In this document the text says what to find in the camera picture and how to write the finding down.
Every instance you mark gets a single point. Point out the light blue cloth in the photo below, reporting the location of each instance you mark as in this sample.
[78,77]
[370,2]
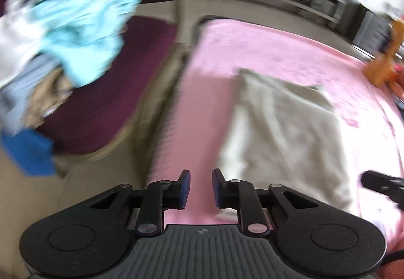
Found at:
[88,30]

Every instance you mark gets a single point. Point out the white cloth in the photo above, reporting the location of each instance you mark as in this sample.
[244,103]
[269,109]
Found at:
[12,45]

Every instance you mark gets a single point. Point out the beige sweatshirt with navy collar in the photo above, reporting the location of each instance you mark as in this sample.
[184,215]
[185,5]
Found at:
[284,140]

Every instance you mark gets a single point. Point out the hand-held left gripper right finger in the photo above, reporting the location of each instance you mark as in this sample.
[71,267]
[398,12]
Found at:
[217,188]

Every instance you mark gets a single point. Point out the grey cloth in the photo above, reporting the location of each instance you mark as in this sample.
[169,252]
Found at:
[15,96]

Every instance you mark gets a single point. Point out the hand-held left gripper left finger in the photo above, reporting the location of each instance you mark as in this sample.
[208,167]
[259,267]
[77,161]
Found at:
[185,188]

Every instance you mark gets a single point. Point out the pink printed blanket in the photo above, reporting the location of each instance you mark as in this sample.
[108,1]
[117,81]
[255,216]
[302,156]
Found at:
[221,52]

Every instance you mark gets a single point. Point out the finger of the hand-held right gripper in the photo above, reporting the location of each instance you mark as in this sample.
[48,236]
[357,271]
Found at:
[375,181]

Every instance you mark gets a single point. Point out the beige cloth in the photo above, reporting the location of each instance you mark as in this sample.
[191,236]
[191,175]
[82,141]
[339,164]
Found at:
[47,99]

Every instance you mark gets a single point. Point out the grey cabinet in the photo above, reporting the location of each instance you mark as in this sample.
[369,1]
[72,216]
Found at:
[369,26]

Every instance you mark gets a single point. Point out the maroon upholstered chair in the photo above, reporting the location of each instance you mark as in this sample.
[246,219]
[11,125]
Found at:
[110,93]

